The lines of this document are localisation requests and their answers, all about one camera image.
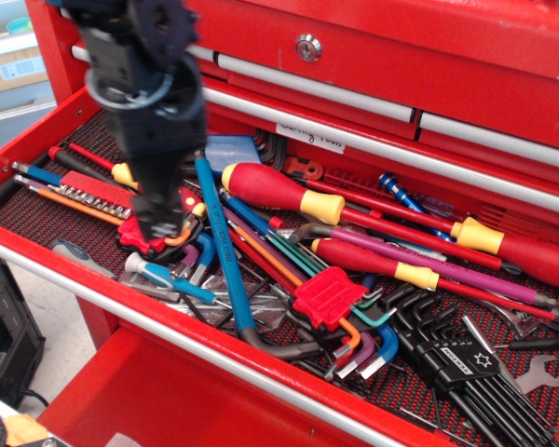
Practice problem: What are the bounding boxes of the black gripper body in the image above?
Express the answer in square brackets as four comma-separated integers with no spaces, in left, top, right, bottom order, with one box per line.
[104,64,206,219]

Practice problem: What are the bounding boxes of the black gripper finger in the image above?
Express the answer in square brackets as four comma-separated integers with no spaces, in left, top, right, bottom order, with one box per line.
[134,193,184,240]

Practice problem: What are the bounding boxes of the red bit holder with bits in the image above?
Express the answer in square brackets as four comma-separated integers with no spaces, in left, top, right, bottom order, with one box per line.
[55,171,135,220]

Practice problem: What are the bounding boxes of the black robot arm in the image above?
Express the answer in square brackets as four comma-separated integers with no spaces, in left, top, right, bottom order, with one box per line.
[55,1,207,240]

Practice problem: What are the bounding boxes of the blue holder black hex keys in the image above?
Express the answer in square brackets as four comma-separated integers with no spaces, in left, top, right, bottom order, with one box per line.
[204,132,288,179]

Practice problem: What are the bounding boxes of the left colourful hex key set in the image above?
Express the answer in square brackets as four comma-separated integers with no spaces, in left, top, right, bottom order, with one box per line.
[12,162,200,264]

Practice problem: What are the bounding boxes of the colourful hex key set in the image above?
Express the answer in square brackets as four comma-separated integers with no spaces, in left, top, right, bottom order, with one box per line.
[220,190,399,381]
[12,162,200,264]

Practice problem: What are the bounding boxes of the blue white precision screwdriver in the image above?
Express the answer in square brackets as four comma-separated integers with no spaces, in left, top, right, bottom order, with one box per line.
[125,253,232,309]

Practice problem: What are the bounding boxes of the wiha red yellow screwdriver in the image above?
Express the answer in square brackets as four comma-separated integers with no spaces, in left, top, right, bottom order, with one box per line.
[68,142,206,217]

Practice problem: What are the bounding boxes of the large red yellow screwdriver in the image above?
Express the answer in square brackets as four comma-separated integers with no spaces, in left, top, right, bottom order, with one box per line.
[222,163,503,270]

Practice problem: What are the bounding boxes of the silver drawer lock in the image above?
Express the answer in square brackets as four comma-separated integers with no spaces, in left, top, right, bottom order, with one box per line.
[295,34,322,62]

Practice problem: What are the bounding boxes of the white handwritten drawer label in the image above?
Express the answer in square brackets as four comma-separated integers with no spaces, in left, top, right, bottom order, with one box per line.
[276,123,346,154]

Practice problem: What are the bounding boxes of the lower red drawer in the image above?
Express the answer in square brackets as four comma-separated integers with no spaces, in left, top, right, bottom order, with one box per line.
[36,325,374,447]

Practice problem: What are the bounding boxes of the long blue hex key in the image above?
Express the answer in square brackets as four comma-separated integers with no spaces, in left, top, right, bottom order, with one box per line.
[195,150,320,361]

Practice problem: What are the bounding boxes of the centre colourful hex key set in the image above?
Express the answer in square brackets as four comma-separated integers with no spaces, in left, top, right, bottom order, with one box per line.
[220,190,399,381]

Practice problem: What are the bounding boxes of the black box on floor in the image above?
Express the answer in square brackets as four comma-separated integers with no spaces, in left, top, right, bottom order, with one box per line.
[0,258,45,407]

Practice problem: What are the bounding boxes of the red tool chest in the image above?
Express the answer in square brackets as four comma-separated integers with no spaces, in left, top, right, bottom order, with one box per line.
[25,0,559,447]

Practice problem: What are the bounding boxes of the open red drawer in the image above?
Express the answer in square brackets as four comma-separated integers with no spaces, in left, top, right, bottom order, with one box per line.
[0,77,559,446]

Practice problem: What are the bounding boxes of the blue metal pen tool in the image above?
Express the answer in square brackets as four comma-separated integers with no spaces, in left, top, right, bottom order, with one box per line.
[378,172,456,243]

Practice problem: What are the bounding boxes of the purple long hex key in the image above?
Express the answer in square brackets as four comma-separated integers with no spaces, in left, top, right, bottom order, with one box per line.
[289,223,557,311]

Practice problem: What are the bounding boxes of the slim red yellow screwdriver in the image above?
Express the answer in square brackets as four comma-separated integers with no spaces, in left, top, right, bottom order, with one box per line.
[311,238,559,323]

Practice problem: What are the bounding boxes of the black Tekton torx key set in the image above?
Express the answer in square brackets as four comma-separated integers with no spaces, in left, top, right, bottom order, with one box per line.
[379,285,559,446]

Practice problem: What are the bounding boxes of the red black mesh drawer liner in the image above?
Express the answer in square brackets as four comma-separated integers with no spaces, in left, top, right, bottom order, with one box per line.
[0,109,559,447]

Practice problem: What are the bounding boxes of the red yellow screwdriver right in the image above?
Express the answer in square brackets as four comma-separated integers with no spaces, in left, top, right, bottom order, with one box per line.
[305,180,559,287]

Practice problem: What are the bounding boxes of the small silver flat wrench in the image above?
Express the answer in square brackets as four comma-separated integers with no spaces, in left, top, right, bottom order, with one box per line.
[516,354,559,395]

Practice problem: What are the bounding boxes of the grey blue handle screwdriver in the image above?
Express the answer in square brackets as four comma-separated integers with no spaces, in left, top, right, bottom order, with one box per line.
[49,238,116,278]

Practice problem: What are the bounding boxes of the red bit rail at back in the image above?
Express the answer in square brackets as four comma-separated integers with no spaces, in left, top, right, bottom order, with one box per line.
[281,156,387,196]

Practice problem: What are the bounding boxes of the black red handle tool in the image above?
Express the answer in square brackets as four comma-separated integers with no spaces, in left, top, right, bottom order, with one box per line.
[0,151,50,213]

